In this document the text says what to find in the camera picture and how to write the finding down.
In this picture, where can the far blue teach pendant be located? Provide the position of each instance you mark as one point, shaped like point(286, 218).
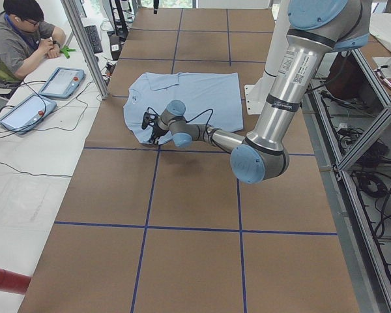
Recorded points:
point(62, 83)

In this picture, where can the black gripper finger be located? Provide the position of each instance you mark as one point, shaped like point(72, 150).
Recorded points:
point(155, 6)

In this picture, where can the near blue teach pendant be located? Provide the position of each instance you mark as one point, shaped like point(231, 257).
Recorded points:
point(27, 114)

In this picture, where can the blue teach pendant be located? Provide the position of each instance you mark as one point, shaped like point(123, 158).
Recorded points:
point(27, 114)
point(62, 83)

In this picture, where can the light blue polo shirt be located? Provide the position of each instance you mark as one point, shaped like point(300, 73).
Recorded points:
point(207, 97)

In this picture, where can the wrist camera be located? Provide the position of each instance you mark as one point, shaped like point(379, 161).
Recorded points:
point(150, 118)

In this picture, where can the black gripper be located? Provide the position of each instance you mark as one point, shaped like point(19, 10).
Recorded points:
point(156, 132)

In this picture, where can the red cylinder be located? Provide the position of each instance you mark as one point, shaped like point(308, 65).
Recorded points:
point(12, 282)

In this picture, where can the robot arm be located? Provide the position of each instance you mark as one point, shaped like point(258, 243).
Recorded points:
point(315, 29)

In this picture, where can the black keyboard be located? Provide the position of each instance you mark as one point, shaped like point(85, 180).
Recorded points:
point(93, 36)

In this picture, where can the aluminium frame post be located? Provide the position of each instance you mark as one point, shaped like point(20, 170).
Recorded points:
point(77, 27)

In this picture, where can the green plastic object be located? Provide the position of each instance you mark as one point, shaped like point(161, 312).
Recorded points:
point(65, 50)

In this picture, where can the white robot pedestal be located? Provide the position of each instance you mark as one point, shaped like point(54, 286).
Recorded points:
point(256, 95)

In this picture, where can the seated person grey shirt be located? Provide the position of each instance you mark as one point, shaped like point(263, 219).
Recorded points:
point(26, 39)

